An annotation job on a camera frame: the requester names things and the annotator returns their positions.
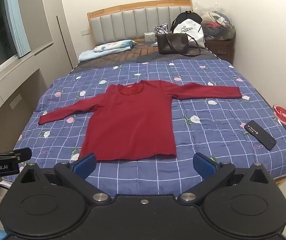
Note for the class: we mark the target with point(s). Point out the wooden bed frame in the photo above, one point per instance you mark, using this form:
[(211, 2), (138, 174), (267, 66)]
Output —
[(284, 178)]

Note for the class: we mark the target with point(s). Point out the grey padded wooden headboard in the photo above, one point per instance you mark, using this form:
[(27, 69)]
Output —
[(123, 22)]

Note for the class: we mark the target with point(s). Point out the small light blue packet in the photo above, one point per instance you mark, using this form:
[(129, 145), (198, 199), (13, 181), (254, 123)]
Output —
[(154, 44)]

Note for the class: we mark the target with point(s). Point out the red long-sleeve shirt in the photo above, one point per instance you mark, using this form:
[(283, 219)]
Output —
[(133, 120)]

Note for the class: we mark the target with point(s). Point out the pink round plastic object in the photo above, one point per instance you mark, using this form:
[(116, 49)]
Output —
[(284, 116)]

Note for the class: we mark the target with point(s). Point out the black phone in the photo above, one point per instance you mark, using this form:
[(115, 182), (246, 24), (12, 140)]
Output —
[(260, 135)]

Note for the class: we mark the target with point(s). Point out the light blue curtain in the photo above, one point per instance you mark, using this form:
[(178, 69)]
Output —
[(15, 17)]

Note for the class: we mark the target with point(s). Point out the white wall plate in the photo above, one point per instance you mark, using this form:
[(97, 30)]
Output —
[(84, 32)]

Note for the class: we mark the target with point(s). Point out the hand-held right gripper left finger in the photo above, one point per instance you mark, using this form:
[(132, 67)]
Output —
[(84, 166)]

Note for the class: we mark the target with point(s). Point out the brown patterned bed sheet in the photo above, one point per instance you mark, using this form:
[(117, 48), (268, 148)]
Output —
[(138, 51)]

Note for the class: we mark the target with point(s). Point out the folded light blue blanket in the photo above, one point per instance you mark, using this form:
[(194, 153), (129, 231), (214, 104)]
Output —
[(108, 48)]

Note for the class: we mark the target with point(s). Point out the blue checked floral quilt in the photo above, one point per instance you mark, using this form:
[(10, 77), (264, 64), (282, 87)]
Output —
[(207, 140)]

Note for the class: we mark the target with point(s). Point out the beige built-in cabinet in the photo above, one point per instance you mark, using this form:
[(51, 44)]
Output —
[(5, 85)]

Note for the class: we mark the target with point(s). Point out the black backpack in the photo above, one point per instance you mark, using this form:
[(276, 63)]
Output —
[(185, 17)]

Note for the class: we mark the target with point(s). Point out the beige cabinet socket plate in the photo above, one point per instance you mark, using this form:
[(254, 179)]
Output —
[(15, 101)]

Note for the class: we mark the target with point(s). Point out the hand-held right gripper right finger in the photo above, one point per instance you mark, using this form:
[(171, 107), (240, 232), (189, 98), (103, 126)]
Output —
[(202, 166)]

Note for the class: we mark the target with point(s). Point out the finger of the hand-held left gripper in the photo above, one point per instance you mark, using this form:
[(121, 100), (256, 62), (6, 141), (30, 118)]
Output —
[(23, 153)]

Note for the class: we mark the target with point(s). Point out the dark wooden nightstand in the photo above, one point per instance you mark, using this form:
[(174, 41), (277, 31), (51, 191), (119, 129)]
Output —
[(220, 50)]

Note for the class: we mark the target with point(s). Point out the brown leather handbag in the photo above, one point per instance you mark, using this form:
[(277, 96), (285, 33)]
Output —
[(172, 43)]

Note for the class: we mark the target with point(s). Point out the clear plastic bag of clothes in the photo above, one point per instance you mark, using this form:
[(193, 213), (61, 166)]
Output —
[(219, 25)]

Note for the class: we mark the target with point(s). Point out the white shopping bag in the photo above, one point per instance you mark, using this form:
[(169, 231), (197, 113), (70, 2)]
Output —
[(190, 31)]

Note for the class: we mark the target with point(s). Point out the silver foil packet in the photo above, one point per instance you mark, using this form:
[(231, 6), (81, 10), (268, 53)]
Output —
[(161, 27)]

